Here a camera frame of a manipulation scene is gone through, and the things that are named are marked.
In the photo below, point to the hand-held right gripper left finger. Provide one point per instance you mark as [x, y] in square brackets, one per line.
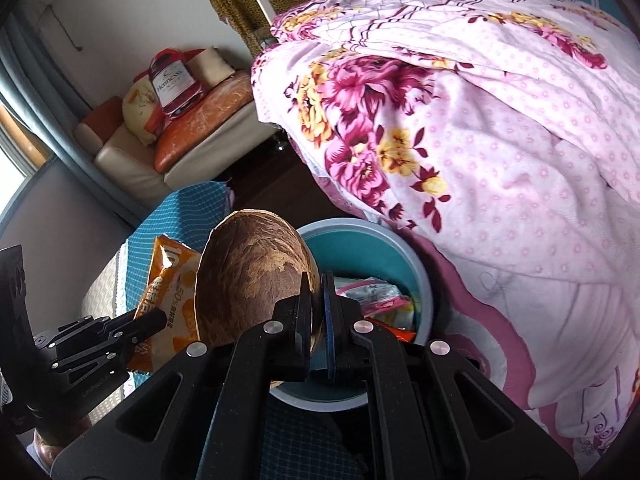
[295, 330]

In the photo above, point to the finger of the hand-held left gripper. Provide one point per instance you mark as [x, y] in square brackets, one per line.
[117, 319]
[147, 322]

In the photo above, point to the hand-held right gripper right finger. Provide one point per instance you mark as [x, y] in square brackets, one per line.
[329, 320]

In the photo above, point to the orange snack bag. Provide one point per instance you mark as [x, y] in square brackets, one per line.
[170, 295]

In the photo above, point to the red snack packet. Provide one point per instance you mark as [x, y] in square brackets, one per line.
[395, 332]

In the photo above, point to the teal plastic bin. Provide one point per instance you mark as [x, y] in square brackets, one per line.
[360, 245]

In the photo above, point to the person's left hand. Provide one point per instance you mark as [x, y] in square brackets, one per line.
[55, 455]

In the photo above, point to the beige lettered table cloth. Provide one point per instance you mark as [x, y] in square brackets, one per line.
[105, 290]

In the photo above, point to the pink snack packet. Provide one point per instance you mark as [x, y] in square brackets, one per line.
[370, 290]

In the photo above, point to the grey upholstered panel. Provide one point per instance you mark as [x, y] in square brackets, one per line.
[65, 220]

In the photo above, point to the teal patterned table mat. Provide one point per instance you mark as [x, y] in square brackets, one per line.
[175, 210]

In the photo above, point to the cream sofa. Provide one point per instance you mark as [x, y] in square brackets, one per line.
[150, 170]

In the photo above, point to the window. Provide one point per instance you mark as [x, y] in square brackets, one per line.
[15, 170]

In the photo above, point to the grey-blue curtain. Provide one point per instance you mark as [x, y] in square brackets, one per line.
[65, 130]

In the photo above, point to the orange seat cushion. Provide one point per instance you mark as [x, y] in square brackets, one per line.
[200, 120]

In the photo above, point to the cream printed pillow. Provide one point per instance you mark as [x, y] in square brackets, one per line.
[137, 110]

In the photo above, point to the pink floral blanket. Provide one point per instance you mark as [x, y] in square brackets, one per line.
[500, 160]

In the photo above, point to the red bottle-shaped pillow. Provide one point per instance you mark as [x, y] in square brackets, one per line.
[175, 82]

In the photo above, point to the beige pillow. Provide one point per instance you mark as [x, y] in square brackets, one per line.
[212, 67]

